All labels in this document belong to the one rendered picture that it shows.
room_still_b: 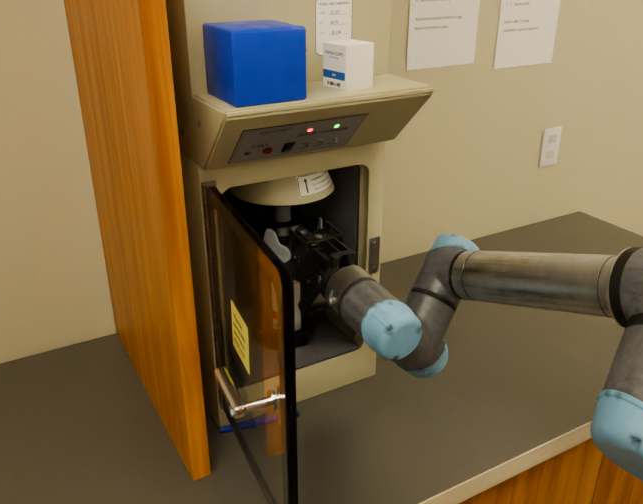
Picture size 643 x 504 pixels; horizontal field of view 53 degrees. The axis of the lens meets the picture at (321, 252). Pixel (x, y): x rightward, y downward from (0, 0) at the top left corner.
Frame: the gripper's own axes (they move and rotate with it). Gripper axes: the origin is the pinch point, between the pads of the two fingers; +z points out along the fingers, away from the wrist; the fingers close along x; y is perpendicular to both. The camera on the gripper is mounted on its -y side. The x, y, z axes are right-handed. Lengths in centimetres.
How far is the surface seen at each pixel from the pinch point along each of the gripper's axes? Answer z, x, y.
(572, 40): 34, -106, 21
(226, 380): -32.0, 24.2, 2.0
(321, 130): -15.2, 2.3, 25.5
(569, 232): 16, -102, -29
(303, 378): -12.0, 1.9, -21.8
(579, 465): -41, -43, -38
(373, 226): -9.8, -12.1, 4.7
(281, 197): -6.4, 3.9, 11.9
